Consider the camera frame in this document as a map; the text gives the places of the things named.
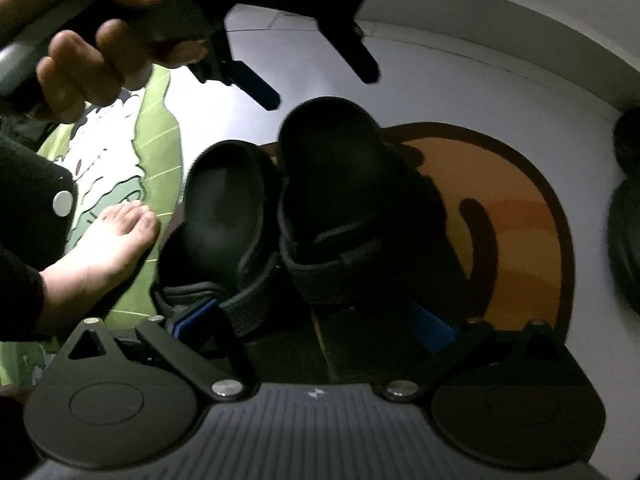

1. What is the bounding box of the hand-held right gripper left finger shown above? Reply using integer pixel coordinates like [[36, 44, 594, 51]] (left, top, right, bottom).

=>
[[50, 300, 251, 401]]

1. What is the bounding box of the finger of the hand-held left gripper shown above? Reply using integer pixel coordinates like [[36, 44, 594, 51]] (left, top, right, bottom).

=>
[[190, 30, 281, 111], [320, 10, 381, 86]]

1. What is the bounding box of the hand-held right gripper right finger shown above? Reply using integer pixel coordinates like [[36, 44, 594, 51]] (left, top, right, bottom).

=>
[[382, 304, 586, 401]]

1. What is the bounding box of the black clog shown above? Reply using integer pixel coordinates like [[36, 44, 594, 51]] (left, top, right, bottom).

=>
[[277, 97, 451, 333], [152, 140, 282, 338]]

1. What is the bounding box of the person's left hand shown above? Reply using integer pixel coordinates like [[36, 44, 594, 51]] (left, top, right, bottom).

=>
[[0, 0, 211, 123]]

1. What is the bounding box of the person's bare foot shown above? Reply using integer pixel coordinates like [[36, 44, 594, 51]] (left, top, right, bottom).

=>
[[37, 201, 162, 337]]

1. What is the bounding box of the round orange mat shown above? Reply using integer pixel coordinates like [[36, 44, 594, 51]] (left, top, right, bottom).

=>
[[260, 122, 576, 343]]

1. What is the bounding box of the person's black trouser leg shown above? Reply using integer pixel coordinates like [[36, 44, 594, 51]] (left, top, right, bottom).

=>
[[0, 247, 48, 343]]

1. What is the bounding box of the person's dark jacket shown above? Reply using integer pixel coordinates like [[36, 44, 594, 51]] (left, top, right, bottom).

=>
[[0, 132, 79, 261]]

